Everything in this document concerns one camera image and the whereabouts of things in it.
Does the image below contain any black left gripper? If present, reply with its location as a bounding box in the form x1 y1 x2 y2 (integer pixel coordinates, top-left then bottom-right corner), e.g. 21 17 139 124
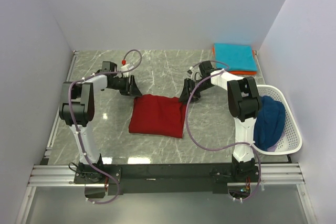
110 74 143 97

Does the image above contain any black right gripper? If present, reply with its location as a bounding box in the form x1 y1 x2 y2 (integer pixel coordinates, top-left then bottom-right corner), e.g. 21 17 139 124
178 78 213 105

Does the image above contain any red t shirt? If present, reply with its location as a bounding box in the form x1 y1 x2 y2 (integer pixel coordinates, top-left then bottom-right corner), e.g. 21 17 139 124
129 94 186 138

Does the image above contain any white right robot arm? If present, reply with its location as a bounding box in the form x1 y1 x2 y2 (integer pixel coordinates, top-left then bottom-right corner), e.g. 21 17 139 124
179 60 262 182

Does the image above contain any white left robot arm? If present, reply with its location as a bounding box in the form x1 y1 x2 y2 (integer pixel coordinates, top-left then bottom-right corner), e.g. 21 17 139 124
59 60 142 183

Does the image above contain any folded orange t shirt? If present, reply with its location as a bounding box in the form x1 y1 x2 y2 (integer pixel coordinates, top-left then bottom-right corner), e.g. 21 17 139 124
212 46 258 76

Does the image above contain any folded turquoise t shirt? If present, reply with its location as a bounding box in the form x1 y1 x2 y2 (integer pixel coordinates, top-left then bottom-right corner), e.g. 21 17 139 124
214 42 257 72

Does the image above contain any navy blue t shirt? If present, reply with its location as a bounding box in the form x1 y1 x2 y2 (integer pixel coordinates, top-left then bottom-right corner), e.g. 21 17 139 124
254 95 286 151

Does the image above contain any black base crossbar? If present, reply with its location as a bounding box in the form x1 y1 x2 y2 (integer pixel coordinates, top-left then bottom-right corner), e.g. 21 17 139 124
74 163 259 195

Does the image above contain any lavender t shirt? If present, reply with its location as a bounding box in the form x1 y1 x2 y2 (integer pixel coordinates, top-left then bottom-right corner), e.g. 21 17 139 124
267 144 277 152

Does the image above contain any white plastic laundry basket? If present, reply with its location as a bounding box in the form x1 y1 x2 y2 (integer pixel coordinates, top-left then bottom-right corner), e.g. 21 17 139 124
253 84 302 156

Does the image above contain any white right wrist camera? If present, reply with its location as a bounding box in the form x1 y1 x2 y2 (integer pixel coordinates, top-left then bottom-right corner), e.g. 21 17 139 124
187 66 202 82

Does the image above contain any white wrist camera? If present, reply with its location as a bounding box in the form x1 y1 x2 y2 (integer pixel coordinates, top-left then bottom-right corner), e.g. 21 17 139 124
120 60 134 73
187 66 202 82

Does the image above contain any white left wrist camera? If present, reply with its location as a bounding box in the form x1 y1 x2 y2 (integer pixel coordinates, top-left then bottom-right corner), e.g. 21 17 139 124
120 60 134 73

